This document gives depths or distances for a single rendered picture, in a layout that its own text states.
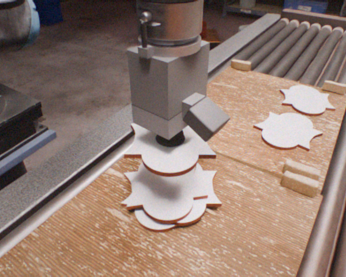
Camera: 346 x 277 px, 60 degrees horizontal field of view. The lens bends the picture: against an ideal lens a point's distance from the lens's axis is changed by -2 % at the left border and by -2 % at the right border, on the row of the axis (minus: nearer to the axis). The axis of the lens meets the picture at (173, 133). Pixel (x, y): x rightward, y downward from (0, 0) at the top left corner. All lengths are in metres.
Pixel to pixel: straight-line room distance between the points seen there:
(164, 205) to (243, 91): 0.46
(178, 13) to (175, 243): 0.31
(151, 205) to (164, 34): 0.25
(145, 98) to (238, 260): 0.25
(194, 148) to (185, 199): 0.09
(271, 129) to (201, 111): 0.33
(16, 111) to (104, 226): 0.40
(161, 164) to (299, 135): 0.37
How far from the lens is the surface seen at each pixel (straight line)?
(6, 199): 0.61
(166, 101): 0.35
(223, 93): 0.81
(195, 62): 0.38
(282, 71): 1.05
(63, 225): 0.50
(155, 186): 0.49
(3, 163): 0.77
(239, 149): 0.62
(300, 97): 0.83
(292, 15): 1.67
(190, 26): 0.34
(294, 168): 0.57
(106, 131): 0.71
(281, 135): 0.67
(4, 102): 0.81
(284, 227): 0.50
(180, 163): 0.40
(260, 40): 1.30
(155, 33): 0.34
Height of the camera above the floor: 1.31
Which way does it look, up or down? 36 degrees down
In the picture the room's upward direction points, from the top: straight up
